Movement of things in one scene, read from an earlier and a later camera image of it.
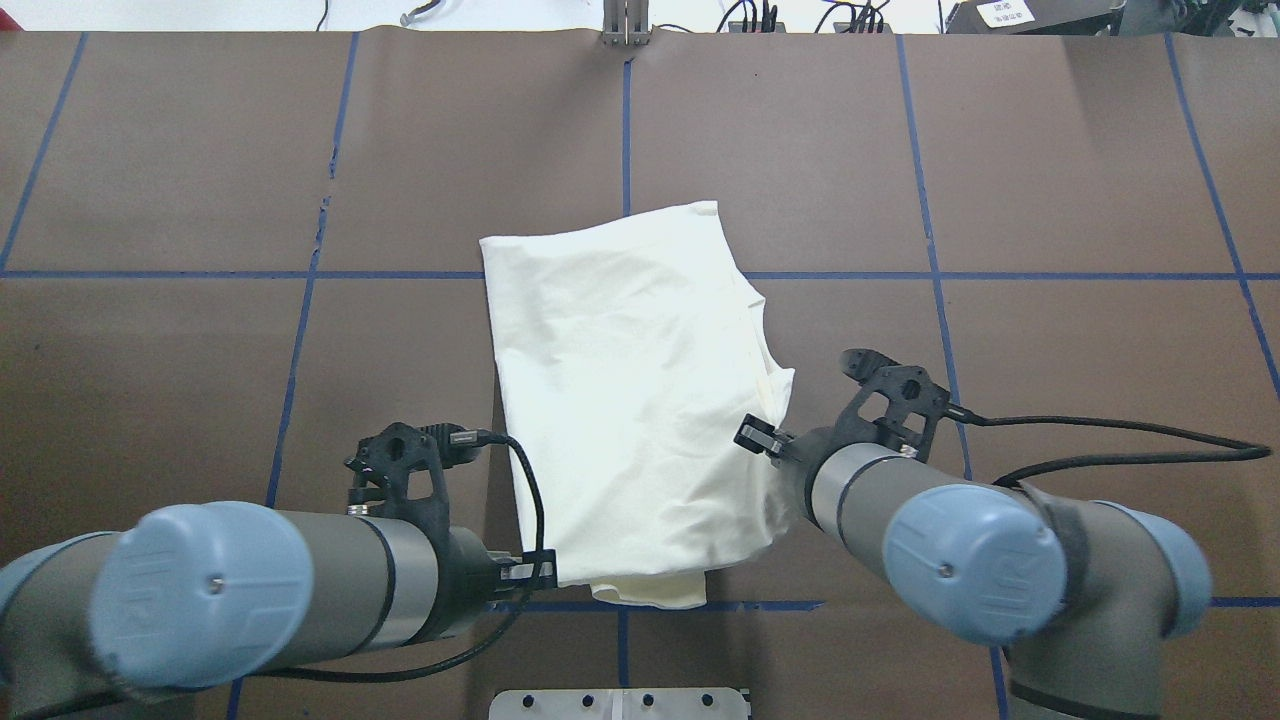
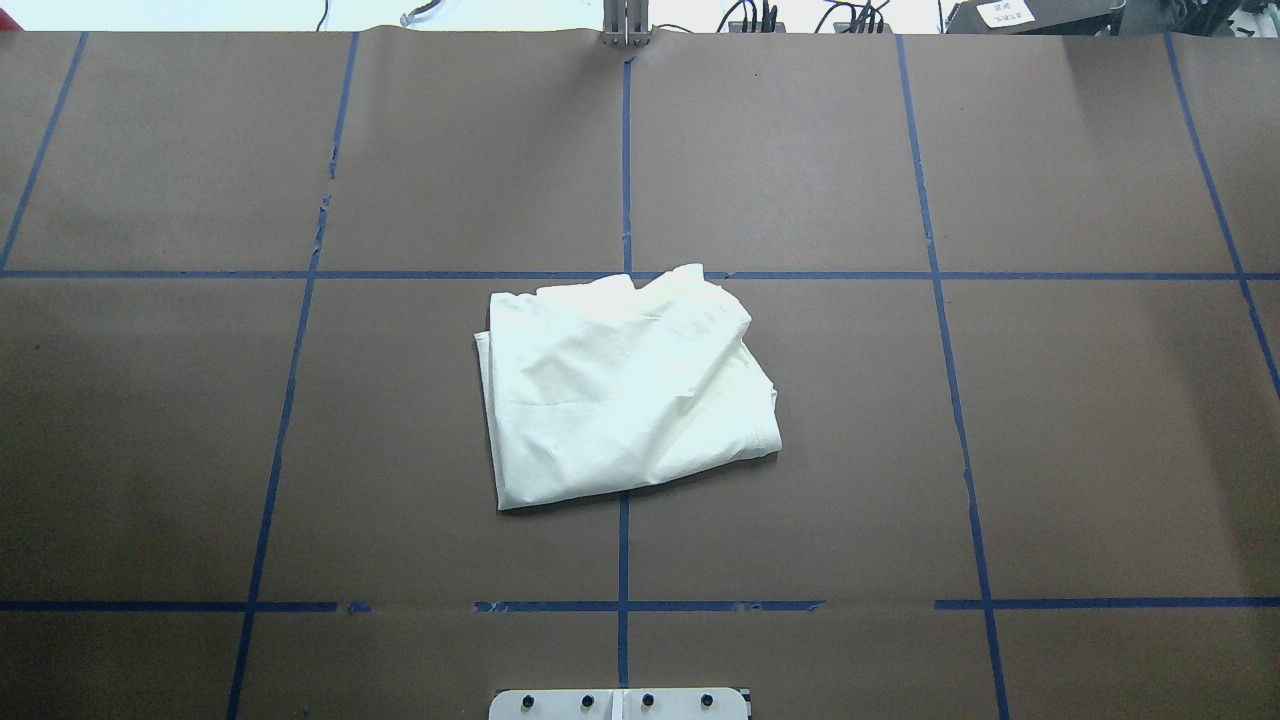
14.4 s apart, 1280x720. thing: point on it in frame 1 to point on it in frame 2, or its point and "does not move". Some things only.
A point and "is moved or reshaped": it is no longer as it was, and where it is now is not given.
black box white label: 1035,17 does not move
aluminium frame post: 626,22 does not move
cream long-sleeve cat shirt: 632,346 is moved or reshaped
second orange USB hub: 840,27 does not move
